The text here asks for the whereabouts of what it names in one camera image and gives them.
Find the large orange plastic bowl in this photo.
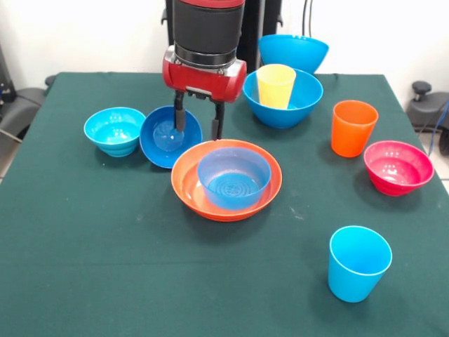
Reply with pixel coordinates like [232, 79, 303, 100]
[170, 139, 283, 223]

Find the light blue plastic cup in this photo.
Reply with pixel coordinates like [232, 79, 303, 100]
[327, 225, 393, 303]

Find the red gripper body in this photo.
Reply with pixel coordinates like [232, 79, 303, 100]
[161, 45, 248, 105]

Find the small cyan plastic bowl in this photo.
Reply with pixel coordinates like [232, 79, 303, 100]
[83, 107, 147, 158]

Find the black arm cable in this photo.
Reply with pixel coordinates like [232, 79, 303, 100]
[302, 0, 317, 39]

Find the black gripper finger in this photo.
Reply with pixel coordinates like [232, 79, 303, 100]
[210, 101, 225, 141]
[173, 90, 187, 133]

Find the large blue plastic bowl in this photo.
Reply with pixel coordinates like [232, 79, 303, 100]
[257, 34, 330, 75]
[242, 68, 325, 129]

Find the black equipment base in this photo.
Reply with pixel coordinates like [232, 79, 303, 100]
[406, 80, 449, 133]
[0, 45, 47, 141]

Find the orange plastic cup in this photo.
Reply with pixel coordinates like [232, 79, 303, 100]
[330, 100, 380, 158]

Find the pink plastic bowl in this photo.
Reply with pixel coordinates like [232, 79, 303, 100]
[363, 140, 436, 197]

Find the dark blue plastic bowl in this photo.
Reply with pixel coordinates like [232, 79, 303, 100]
[139, 105, 204, 170]

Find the dark green tablecloth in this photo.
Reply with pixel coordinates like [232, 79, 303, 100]
[0, 72, 449, 337]

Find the blue flat-bottomed ringed bowl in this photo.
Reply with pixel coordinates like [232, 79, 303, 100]
[196, 147, 272, 211]

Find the yellow plastic cup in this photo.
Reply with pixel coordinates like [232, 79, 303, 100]
[255, 63, 297, 110]

